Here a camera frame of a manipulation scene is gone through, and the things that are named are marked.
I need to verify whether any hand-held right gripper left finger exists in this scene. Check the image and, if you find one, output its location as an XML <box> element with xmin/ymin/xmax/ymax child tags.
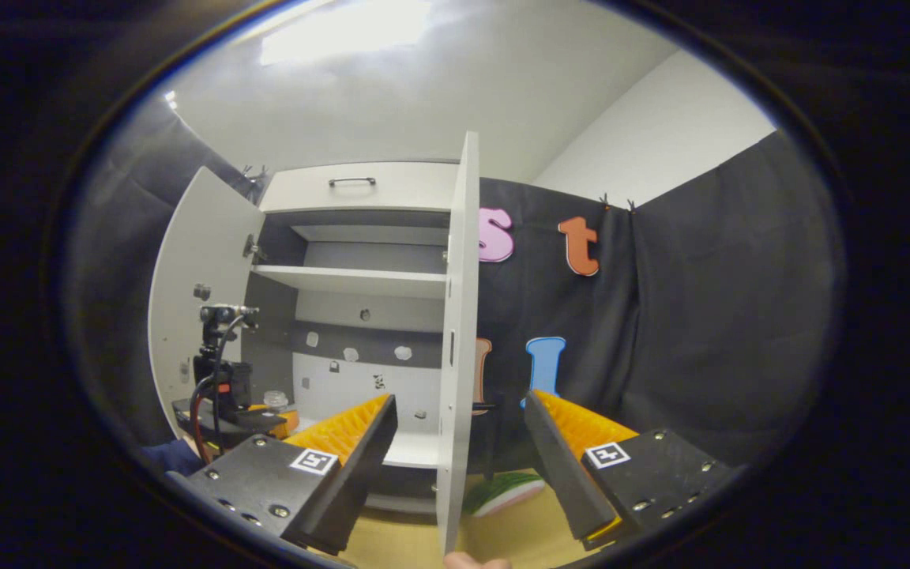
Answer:
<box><xmin>186</xmin><ymin>394</ymin><xmax>399</xmax><ymax>556</ymax></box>

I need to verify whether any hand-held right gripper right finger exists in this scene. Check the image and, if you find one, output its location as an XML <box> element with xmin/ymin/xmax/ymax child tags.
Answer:
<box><xmin>524</xmin><ymin>389</ymin><xmax>736</xmax><ymax>552</ymax></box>

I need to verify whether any white cabinet door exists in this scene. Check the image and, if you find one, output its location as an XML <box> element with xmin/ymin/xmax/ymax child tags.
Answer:
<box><xmin>435</xmin><ymin>130</ymin><xmax>481</xmax><ymax>558</ymax></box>
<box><xmin>147</xmin><ymin>166</ymin><xmax>266</xmax><ymax>439</ymax></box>

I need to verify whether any white cabinet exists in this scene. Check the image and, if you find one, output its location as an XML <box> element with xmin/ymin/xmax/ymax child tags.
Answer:
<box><xmin>243</xmin><ymin>160</ymin><xmax>464</xmax><ymax>514</ymax></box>

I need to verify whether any white cabinet shelf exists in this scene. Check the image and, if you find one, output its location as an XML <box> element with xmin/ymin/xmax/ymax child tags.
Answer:
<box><xmin>252</xmin><ymin>265</ymin><xmax>449</xmax><ymax>300</ymax></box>

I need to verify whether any white cabinet drawer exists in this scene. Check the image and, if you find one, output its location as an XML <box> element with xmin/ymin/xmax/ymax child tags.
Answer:
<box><xmin>259</xmin><ymin>162</ymin><xmax>460</xmax><ymax>214</ymax></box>

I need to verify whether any watermelon slice shaped toy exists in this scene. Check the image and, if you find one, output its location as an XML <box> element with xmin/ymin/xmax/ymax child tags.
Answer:
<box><xmin>463</xmin><ymin>470</ymin><xmax>547</xmax><ymax>518</ymax></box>

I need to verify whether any black backdrop cloth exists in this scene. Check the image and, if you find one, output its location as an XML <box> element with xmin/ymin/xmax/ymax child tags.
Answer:
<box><xmin>68</xmin><ymin>91</ymin><xmax>847</xmax><ymax>475</ymax></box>

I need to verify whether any black red gripper cable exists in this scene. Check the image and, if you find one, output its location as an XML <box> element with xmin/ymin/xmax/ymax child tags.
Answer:
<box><xmin>189</xmin><ymin>315</ymin><xmax>249</xmax><ymax>465</ymax></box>

